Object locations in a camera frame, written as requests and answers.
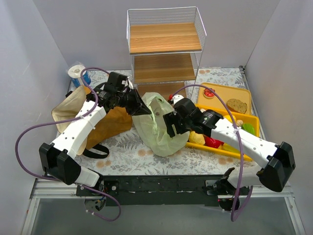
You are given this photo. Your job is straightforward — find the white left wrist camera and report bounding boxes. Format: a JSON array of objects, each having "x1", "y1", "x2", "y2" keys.
[{"x1": 122, "y1": 77, "x2": 134, "y2": 90}]

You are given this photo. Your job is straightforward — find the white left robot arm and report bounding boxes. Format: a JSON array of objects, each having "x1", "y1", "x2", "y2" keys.
[{"x1": 39, "y1": 72, "x2": 151, "y2": 187}]

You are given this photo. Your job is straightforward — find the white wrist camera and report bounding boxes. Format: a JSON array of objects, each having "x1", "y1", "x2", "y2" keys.
[
  {"x1": 122, "y1": 77, "x2": 134, "y2": 90},
  {"x1": 167, "y1": 94, "x2": 184, "y2": 105}
]

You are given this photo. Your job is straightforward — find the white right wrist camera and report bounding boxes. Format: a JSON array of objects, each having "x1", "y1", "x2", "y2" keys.
[{"x1": 167, "y1": 94, "x2": 184, "y2": 105}]

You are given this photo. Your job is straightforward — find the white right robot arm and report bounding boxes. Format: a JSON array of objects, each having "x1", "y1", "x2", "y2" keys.
[{"x1": 163, "y1": 95, "x2": 295, "y2": 192}]

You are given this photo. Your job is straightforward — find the red toy donut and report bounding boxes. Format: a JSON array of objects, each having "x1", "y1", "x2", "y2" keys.
[{"x1": 203, "y1": 89, "x2": 215, "y2": 99}]

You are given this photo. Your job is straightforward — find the yellow plastic bin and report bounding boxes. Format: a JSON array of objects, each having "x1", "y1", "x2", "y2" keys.
[{"x1": 185, "y1": 104, "x2": 260, "y2": 159}]

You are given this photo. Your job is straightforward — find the brown bread slice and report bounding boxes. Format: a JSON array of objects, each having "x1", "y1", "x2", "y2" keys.
[{"x1": 226, "y1": 98, "x2": 247, "y2": 114}]

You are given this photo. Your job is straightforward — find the wire and wood shelf rack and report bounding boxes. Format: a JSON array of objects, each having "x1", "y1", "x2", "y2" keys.
[{"x1": 125, "y1": 6, "x2": 207, "y2": 100}]

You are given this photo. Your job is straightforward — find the brown tote bag black straps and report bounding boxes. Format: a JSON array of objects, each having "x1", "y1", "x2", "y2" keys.
[{"x1": 51, "y1": 84, "x2": 134, "y2": 159}]

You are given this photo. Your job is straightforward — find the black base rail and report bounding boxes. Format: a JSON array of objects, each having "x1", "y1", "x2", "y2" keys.
[{"x1": 75, "y1": 174, "x2": 247, "y2": 213}]

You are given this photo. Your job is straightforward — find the yellow toy lemon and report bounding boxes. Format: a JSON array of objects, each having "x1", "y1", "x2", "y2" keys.
[{"x1": 188, "y1": 131, "x2": 205, "y2": 145}]

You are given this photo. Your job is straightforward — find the blue wrapped toilet paper roll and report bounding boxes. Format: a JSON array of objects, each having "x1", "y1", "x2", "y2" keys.
[{"x1": 66, "y1": 61, "x2": 85, "y2": 88}]

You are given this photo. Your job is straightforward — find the white toy garlic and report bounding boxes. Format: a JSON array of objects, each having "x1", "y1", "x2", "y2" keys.
[{"x1": 236, "y1": 119, "x2": 244, "y2": 128}]

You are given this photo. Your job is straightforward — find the floral patterned table mat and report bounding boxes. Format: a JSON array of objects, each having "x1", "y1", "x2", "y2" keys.
[{"x1": 66, "y1": 67, "x2": 274, "y2": 176}]

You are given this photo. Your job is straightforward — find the yellow red toy mango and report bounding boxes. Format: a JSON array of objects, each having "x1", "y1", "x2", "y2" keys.
[{"x1": 222, "y1": 143, "x2": 240, "y2": 154}]

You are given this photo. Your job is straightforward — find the green toy leaf vegetable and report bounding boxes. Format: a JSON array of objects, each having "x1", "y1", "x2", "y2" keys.
[{"x1": 242, "y1": 123, "x2": 255, "y2": 136}]

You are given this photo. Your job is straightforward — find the light green plastic bag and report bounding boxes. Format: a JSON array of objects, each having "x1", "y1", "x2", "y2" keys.
[{"x1": 132, "y1": 92, "x2": 190, "y2": 157}]

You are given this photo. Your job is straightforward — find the red toy pepper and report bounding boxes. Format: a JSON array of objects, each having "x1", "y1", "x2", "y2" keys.
[{"x1": 204, "y1": 137, "x2": 224, "y2": 149}]

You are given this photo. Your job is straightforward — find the yellow toy bell pepper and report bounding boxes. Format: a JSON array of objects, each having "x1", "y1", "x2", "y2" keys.
[{"x1": 224, "y1": 115, "x2": 237, "y2": 123}]

